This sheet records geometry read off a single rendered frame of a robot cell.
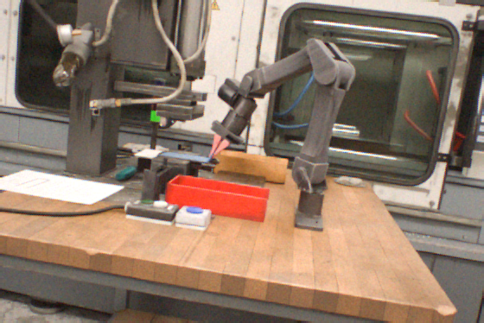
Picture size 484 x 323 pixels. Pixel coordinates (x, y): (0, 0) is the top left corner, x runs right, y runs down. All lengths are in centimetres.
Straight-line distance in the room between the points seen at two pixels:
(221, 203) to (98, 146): 45
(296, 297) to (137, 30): 87
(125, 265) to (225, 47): 131
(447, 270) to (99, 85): 151
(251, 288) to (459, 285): 142
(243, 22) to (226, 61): 17
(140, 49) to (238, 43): 71
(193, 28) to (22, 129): 122
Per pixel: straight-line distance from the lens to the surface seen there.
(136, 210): 111
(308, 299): 89
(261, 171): 167
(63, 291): 250
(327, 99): 122
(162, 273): 91
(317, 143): 124
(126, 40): 143
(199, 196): 121
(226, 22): 207
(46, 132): 235
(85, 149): 149
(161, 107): 136
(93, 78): 147
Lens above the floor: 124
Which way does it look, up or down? 10 degrees down
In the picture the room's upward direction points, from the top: 8 degrees clockwise
